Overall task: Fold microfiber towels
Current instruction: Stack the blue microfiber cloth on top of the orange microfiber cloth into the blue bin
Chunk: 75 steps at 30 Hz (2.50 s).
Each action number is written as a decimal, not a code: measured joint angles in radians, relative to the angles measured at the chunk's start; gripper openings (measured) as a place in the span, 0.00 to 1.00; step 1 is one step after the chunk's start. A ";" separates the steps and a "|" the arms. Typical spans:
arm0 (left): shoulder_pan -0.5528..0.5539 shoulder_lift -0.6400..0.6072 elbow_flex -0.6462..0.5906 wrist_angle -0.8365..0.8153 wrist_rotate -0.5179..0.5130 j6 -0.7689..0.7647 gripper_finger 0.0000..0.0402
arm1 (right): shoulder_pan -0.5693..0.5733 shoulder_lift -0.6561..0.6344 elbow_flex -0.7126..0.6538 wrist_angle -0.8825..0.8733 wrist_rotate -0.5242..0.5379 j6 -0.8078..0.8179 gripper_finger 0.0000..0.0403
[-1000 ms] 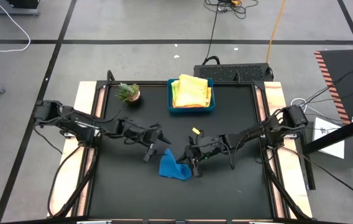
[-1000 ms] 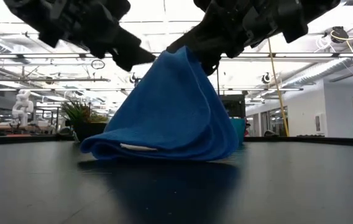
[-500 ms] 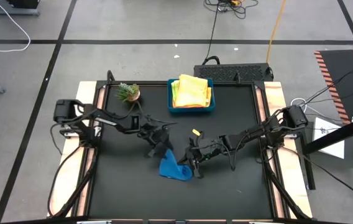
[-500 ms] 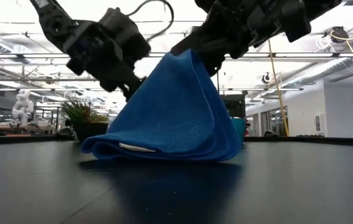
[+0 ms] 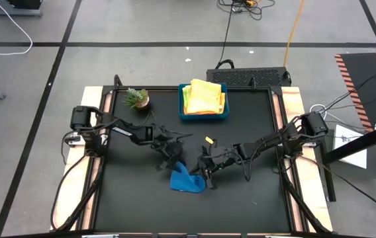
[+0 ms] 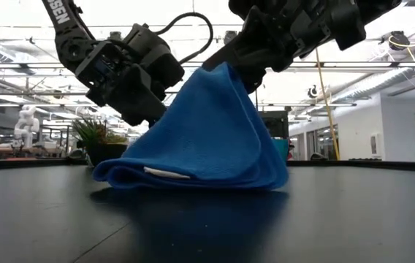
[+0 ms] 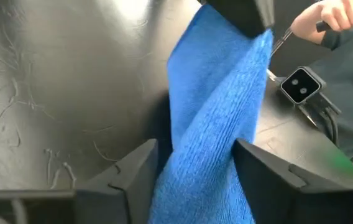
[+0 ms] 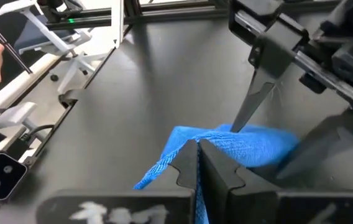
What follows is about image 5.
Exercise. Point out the black mat striped edges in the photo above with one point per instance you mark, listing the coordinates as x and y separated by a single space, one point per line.
366 79

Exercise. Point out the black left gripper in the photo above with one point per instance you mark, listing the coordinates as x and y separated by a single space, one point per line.
169 147

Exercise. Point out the blue microfiber towel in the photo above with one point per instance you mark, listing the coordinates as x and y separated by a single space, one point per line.
184 182

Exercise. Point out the black perforated computer case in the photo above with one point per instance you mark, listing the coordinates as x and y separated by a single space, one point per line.
247 77

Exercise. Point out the white paper sheet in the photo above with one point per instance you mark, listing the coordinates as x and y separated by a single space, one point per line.
350 148

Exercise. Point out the yellow microfiber towel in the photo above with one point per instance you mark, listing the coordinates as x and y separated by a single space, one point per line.
204 96

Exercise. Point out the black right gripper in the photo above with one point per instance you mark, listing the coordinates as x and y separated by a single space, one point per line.
221 158

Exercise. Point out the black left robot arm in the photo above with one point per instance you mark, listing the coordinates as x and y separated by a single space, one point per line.
115 127

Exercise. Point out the black frame strut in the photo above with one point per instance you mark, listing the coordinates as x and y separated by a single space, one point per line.
302 205
85 198

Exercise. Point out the black desk frame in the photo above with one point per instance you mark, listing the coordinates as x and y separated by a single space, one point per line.
363 141

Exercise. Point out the green microfiber towel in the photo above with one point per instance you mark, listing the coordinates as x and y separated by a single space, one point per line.
185 97

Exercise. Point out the teal plastic bin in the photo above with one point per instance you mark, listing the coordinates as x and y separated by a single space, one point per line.
180 114

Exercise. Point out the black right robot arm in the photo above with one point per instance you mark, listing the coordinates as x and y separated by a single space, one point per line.
287 135

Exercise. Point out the small potted plant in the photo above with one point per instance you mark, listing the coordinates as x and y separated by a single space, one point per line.
138 98

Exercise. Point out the orange microfiber towel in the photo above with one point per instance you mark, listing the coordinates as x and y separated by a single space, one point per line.
223 102

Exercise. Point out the black table frame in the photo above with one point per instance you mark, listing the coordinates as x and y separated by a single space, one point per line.
161 88

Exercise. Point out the grey furniture base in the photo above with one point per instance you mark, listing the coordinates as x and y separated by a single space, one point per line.
12 12

